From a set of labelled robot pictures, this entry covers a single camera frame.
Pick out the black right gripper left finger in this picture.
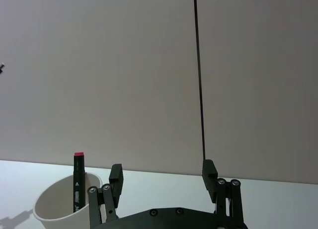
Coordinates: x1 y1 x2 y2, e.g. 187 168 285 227
86 163 125 227

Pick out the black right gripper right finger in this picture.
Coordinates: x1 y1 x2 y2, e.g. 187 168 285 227
201 159 243 225

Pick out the black marker with red end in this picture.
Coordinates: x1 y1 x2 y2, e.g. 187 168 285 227
73 152 87 214

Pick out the white paper cup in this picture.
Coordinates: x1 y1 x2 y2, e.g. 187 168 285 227
33 172 104 229

